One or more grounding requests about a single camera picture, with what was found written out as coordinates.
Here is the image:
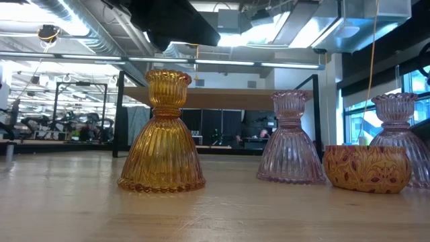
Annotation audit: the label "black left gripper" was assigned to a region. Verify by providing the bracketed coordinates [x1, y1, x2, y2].
[129, 0, 222, 52]

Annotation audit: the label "amber glass candlestick holder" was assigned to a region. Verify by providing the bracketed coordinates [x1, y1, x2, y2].
[116, 69, 206, 194]

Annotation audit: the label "pink glass candlestick holder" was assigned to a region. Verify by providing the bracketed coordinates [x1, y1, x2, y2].
[368, 92, 430, 189]
[256, 89, 327, 186]

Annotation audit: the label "orange floral candle tin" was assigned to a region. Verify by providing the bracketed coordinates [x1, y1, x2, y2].
[322, 145, 413, 194]

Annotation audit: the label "long ceiling light bar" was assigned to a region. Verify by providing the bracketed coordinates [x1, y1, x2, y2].
[0, 50, 326, 71]

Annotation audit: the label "wooden shelf black metal legs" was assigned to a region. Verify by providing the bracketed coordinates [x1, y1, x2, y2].
[112, 70, 323, 159]

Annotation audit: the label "grey hanging cloth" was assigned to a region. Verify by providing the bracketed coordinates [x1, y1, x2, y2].
[126, 106, 151, 145]

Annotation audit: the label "person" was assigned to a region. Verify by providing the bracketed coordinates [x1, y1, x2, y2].
[234, 128, 273, 149]

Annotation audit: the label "black metal rig frame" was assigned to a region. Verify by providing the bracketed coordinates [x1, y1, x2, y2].
[54, 81, 108, 142]

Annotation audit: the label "yellow cable reel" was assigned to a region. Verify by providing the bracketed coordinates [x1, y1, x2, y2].
[36, 24, 61, 44]

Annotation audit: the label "yellow hanging cable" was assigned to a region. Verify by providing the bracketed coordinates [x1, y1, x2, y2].
[357, 0, 380, 140]

